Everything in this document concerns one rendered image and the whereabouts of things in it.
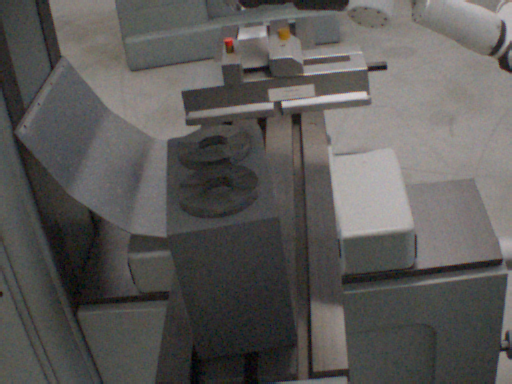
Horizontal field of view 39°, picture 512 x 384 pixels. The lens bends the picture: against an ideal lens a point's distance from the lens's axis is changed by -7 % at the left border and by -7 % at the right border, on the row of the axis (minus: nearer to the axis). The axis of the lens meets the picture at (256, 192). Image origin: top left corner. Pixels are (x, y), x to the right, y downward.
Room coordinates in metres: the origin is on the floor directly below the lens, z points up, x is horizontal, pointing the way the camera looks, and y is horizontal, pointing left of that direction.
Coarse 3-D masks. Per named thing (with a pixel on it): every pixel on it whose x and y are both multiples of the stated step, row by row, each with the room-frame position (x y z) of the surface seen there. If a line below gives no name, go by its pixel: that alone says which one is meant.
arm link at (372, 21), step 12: (324, 0) 1.06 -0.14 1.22; (336, 0) 1.05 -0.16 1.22; (348, 0) 1.06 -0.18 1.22; (360, 0) 1.01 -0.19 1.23; (372, 0) 1.00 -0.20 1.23; (384, 0) 1.01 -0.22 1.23; (348, 12) 1.03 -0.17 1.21; (360, 12) 1.02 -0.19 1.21; (372, 12) 1.01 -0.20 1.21; (384, 12) 1.00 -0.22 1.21; (360, 24) 1.04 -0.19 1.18; (372, 24) 1.03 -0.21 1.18; (384, 24) 1.02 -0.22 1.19
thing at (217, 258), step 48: (192, 144) 0.83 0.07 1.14; (240, 144) 0.81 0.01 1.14; (192, 192) 0.72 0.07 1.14; (240, 192) 0.70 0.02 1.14; (192, 240) 0.66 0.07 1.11; (240, 240) 0.66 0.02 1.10; (192, 288) 0.66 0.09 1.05; (240, 288) 0.66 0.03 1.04; (288, 288) 0.66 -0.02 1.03; (240, 336) 0.66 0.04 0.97; (288, 336) 0.66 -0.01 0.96
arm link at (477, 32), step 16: (448, 0) 1.04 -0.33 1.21; (448, 16) 1.02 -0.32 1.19; (464, 16) 1.03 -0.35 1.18; (480, 16) 1.03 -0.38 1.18; (496, 16) 1.04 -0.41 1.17; (448, 32) 1.03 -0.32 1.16; (464, 32) 1.02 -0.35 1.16; (480, 32) 1.02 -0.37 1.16; (496, 32) 1.02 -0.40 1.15; (480, 48) 1.02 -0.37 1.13; (496, 48) 1.02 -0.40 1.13
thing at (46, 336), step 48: (0, 0) 1.15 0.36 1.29; (48, 0) 1.36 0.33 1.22; (0, 48) 1.09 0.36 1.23; (48, 48) 1.30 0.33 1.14; (0, 96) 1.06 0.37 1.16; (0, 144) 1.05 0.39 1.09; (0, 192) 1.03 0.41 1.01; (48, 192) 1.12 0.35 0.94; (0, 240) 1.02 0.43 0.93; (48, 240) 1.07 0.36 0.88; (0, 288) 1.02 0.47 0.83; (48, 288) 1.04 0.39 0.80; (0, 336) 1.02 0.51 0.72; (48, 336) 1.02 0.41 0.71
